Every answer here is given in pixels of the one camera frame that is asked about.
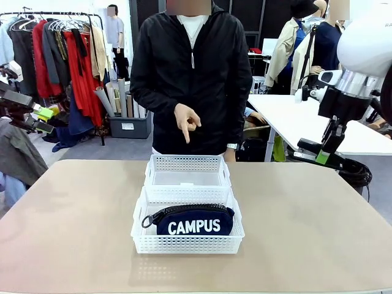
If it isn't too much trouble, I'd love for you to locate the black cable coil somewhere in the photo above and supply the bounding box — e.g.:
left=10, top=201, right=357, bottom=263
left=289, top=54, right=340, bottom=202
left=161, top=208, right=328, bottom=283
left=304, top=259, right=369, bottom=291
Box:
left=338, top=159, right=373, bottom=203

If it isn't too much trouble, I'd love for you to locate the navy CAMPUS pouch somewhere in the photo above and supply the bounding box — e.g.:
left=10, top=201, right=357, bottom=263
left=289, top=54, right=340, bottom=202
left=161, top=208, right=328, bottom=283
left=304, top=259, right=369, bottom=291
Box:
left=141, top=204, right=236, bottom=236

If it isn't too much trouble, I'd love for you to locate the mannequin in navy top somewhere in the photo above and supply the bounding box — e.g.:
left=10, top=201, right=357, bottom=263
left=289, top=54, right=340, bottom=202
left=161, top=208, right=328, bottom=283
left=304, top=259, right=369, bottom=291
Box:
left=306, top=0, right=350, bottom=96

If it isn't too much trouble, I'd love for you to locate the grey table leg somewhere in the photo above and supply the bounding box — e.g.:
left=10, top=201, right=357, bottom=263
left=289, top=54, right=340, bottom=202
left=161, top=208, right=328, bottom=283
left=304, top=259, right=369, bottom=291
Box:
left=265, top=125, right=278, bottom=162

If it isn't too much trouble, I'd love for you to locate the light blue garment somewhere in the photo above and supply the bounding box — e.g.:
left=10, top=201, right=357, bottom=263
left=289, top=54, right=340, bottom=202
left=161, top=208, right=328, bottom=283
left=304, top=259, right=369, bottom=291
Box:
left=0, top=24, right=15, bottom=67

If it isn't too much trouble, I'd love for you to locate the seated person in blue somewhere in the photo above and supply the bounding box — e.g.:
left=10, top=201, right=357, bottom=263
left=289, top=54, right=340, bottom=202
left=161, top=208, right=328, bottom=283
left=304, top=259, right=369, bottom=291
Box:
left=243, top=105, right=270, bottom=125

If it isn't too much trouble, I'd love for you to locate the black bag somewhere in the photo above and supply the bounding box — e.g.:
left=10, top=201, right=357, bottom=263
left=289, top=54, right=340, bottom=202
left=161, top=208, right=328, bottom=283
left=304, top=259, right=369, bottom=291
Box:
left=240, top=138, right=268, bottom=162

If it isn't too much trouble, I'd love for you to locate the black scarf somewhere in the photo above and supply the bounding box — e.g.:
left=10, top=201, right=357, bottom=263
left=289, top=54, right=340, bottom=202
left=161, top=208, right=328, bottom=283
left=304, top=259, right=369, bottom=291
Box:
left=70, top=28, right=89, bottom=77

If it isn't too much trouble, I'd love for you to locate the blue cloth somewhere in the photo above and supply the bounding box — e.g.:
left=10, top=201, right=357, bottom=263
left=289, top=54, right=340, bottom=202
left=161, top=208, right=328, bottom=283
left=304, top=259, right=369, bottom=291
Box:
left=0, top=171, right=28, bottom=212

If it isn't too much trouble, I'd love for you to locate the black clothes rack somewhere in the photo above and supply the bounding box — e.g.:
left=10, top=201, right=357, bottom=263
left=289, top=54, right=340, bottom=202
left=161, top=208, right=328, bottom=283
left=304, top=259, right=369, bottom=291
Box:
left=0, top=11, right=107, bottom=146

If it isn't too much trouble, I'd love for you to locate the person's left forearm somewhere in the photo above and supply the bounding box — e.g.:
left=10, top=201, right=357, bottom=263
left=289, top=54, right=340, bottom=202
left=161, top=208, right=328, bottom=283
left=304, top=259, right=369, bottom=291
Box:
left=228, top=97, right=254, bottom=146

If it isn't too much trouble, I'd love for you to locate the white perforated basket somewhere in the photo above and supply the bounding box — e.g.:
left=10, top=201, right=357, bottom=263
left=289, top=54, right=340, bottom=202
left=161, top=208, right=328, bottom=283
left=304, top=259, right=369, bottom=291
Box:
left=143, top=154, right=232, bottom=188
left=130, top=185, right=246, bottom=255

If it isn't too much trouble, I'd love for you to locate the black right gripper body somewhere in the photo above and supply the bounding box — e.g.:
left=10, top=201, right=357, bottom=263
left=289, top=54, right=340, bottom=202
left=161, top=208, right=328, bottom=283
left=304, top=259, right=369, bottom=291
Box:
left=318, top=87, right=373, bottom=123

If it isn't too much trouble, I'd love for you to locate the black tripod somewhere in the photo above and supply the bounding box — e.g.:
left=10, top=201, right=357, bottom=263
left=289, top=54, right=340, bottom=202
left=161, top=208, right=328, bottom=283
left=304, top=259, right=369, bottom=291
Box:
left=295, top=26, right=318, bottom=97

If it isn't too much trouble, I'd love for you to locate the green bag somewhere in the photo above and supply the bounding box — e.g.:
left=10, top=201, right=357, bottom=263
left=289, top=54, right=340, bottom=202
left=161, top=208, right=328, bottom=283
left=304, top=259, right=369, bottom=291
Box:
left=273, top=134, right=286, bottom=162

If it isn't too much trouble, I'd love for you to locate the beige hanging garment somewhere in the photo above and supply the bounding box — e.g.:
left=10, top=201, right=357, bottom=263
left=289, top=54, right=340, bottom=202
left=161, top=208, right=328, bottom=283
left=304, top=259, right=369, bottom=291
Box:
left=89, top=26, right=110, bottom=82

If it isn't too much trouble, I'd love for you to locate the bystander in grey shirt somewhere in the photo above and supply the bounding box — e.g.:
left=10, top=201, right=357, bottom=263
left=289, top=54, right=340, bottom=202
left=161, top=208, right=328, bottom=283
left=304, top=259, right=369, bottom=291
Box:
left=107, top=4, right=130, bottom=81

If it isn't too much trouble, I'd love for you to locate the grey coat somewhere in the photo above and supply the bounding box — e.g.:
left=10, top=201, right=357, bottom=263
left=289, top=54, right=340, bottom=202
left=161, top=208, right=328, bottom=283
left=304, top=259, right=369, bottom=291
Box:
left=0, top=118, right=49, bottom=187

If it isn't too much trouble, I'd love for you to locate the grey storage bin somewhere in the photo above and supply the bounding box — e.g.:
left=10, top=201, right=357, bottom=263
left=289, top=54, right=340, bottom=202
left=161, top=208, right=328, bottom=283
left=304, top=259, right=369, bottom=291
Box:
left=108, top=111, right=153, bottom=140

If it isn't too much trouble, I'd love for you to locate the olive patterned scarf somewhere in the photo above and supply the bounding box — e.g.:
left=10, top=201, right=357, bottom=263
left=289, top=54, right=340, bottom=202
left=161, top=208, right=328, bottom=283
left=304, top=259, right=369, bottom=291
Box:
left=55, top=30, right=68, bottom=61

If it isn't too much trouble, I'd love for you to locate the person's right forearm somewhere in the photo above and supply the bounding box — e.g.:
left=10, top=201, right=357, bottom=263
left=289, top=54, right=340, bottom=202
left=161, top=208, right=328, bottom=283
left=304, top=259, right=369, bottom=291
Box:
left=130, top=87, right=180, bottom=119

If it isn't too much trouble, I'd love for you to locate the tall grey paper roll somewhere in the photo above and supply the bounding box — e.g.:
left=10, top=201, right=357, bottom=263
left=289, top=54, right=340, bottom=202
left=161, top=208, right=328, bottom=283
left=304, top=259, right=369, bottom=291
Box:
left=118, top=77, right=128, bottom=119

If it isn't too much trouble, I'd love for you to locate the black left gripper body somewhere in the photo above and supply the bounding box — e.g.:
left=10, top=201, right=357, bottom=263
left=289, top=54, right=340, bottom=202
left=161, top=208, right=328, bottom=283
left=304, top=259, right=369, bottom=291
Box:
left=0, top=81, right=34, bottom=113

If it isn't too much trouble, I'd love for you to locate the white table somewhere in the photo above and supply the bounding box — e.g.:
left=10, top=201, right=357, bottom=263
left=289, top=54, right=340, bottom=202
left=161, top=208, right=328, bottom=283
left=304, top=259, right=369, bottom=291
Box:
left=247, top=93, right=392, bottom=156

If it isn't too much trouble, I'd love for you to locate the person in black jacket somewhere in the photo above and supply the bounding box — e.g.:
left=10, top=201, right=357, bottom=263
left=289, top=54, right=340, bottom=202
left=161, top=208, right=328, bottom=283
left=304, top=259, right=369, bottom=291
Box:
left=130, top=0, right=254, bottom=162

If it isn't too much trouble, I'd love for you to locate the dark grey garment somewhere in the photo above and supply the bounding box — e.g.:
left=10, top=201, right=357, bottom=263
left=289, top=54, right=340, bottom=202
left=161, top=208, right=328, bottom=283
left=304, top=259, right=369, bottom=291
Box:
left=8, top=27, right=38, bottom=96

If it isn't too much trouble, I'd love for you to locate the red long dress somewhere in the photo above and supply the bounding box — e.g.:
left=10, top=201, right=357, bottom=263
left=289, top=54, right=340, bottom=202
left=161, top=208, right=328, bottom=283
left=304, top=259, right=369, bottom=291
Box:
left=62, top=29, right=104, bottom=128

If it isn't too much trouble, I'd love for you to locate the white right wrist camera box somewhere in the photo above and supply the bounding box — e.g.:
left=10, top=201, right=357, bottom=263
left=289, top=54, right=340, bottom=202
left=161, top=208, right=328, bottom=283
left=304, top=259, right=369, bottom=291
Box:
left=293, top=85, right=327, bottom=104

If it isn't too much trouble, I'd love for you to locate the white monitor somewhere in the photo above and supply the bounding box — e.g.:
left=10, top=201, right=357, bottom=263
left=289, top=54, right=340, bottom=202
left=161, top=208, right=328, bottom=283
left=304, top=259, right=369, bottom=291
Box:
left=262, top=38, right=279, bottom=57

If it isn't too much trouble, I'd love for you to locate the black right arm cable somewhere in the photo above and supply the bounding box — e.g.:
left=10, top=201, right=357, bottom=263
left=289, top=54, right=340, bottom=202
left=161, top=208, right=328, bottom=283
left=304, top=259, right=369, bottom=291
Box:
left=366, top=76, right=392, bottom=126

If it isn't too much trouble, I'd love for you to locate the person's right hand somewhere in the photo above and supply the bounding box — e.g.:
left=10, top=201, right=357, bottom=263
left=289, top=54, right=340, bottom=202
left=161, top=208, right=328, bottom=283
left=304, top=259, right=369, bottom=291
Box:
left=173, top=103, right=202, bottom=145

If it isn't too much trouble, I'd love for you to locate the cream paper roll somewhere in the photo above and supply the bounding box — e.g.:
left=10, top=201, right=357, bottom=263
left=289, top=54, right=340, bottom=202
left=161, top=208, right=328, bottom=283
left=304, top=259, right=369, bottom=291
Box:
left=105, top=81, right=120, bottom=117

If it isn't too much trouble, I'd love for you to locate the red jacket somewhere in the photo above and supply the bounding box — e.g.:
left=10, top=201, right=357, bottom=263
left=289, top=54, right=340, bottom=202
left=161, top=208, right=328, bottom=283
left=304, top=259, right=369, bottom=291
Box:
left=32, top=20, right=65, bottom=99

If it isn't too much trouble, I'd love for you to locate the black hat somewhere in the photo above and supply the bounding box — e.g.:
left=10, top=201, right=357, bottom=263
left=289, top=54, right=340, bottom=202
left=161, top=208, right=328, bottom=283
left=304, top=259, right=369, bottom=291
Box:
left=290, top=0, right=319, bottom=19

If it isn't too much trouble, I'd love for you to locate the mannequin in beige trench coat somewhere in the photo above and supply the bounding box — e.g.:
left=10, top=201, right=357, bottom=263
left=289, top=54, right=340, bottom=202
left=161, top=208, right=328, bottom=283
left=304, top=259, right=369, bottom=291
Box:
left=265, top=17, right=310, bottom=96

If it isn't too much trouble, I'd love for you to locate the white computer box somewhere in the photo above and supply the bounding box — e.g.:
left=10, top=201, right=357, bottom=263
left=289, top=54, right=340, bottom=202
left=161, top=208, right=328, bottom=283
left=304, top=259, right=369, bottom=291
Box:
left=251, top=76, right=266, bottom=94

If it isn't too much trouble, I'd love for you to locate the grey hanging garment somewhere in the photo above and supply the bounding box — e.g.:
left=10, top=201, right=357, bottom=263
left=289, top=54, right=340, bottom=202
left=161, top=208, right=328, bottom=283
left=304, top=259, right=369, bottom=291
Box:
left=42, top=21, right=72, bottom=85

